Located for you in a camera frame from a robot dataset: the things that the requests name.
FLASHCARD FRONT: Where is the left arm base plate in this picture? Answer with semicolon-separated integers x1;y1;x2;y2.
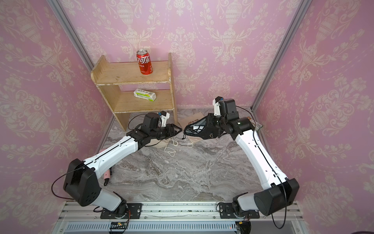
100;203;143;219

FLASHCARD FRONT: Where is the beige linen drawstring bag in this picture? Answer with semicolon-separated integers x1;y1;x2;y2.
152;137;179;157

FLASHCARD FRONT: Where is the wooden two-tier shelf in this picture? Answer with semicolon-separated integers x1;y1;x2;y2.
91;53;178;131

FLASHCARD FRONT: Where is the white hair dryer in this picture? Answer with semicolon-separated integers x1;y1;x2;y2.
191;118;207;133

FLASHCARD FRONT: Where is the beige pouch under black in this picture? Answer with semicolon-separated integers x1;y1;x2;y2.
178;112;204;148

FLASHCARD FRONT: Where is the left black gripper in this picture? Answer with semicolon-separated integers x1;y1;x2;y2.
150;123;183;140

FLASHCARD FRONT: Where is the red cola can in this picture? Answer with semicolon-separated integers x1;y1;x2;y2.
136;49;153;75

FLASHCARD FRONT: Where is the white green small box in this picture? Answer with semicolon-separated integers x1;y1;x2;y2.
133;89;157;102

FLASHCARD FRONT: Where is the aluminium front rail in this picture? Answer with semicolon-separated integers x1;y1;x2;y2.
52;201;308;234

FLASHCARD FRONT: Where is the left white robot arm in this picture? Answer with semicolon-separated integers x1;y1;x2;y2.
63;111;182;218

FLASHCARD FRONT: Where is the pink hair dryer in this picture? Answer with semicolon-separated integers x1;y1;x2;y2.
103;167;113;186

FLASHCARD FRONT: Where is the black drawstring pouch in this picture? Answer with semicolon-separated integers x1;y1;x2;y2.
184;113;226;140

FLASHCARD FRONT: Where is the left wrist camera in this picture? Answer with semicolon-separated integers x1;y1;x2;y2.
158;111;170;127

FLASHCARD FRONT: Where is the green snack packet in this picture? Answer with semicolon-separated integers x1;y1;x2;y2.
248;117;263;132

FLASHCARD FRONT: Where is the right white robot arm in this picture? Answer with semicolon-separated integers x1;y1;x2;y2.
214;97;300;216

